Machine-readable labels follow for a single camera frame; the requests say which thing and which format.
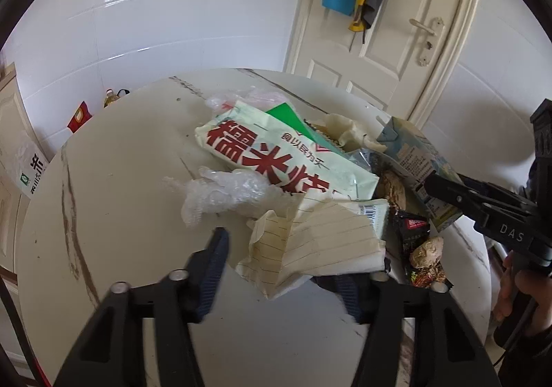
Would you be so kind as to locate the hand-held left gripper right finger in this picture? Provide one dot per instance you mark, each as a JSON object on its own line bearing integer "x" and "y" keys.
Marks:
{"x": 350, "y": 293}

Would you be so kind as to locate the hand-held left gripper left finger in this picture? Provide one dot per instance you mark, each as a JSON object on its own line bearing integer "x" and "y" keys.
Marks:
{"x": 213, "y": 266}

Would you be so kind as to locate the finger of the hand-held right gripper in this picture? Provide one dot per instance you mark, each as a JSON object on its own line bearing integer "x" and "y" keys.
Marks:
{"x": 448, "y": 194}
{"x": 487, "y": 188}

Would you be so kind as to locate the blue white milk carton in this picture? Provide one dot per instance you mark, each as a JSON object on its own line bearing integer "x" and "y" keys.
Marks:
{"x": 414, "y": 154}

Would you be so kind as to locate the lined paper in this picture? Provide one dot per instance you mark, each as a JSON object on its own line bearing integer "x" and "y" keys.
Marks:
{"x": 319, "y": 240}

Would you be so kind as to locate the beige tissue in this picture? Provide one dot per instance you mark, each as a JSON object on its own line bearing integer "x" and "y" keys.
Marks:
{"x": 345, "y": 128}

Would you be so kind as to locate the pale green food bag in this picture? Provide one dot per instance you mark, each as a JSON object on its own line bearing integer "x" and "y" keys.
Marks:
{"x": 241, "y": 141}

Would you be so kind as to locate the person's right hand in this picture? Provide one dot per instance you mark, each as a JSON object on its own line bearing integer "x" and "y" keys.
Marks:
{"x": 506, "y": 283}

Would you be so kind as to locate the black snack wrapper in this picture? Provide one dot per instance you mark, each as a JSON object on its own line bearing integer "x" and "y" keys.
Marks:
{"x": 409, "y": 236}

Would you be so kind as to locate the crumpled brown paper ball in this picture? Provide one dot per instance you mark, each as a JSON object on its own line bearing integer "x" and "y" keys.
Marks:
{"x": 427, "y": 251}

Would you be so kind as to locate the crumpled clear plastic wrap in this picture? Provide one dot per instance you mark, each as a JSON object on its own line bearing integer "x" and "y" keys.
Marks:
{"x": 224, "y": 193}

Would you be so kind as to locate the silver foil wrapper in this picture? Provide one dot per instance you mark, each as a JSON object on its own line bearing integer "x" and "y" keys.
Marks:
{"x": 362, "y": 158}

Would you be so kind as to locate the white panelled door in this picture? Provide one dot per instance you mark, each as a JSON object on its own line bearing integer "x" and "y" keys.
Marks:
{"x": 388, "y": 68}

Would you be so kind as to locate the clear red-printed plastic bag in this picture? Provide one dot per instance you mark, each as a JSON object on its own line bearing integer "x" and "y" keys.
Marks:
{"x": 258, "y": 98}

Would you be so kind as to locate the yellow black hanging tool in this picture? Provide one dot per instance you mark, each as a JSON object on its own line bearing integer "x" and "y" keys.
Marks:
{"x": 357, "y": 22}

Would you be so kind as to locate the cooking oil bottle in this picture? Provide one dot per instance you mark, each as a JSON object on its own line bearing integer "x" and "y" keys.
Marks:
{"x": 111, "y": 99}

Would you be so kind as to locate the black bag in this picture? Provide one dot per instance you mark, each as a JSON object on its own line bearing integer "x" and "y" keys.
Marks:
{"x": 123, "y": 92}

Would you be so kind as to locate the red packaging bag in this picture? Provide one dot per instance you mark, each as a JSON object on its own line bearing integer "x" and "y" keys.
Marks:
{"x": 80, "y": 117}

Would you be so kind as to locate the white printed plastic bag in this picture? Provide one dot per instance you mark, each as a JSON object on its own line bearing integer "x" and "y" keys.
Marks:
{"x": 34, "y": 171}

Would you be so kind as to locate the cream cabinet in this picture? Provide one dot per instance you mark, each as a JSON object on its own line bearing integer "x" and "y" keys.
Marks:
{"x": 8, "y": 111}

